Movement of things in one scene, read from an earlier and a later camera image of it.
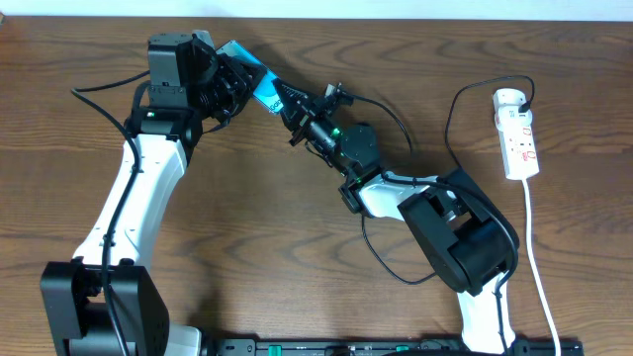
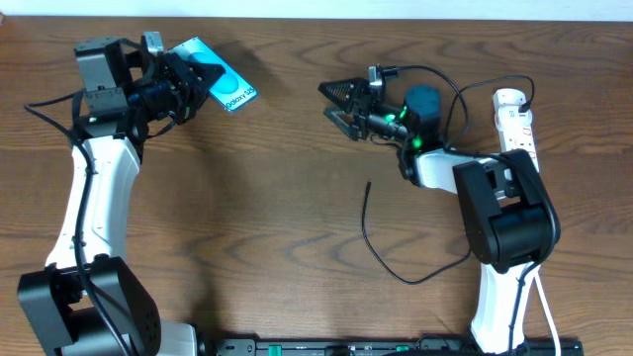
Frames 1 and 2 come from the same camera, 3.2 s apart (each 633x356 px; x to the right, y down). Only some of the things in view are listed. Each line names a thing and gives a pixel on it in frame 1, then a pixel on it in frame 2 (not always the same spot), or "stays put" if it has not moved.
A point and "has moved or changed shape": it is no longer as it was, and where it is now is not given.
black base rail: (518, 346) stays put
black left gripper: (236, 80) to (183, 88)
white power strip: (515, 133) stays put
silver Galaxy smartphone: (265, 92) has moved or changed shape
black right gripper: (297, 106) to (362, 92)
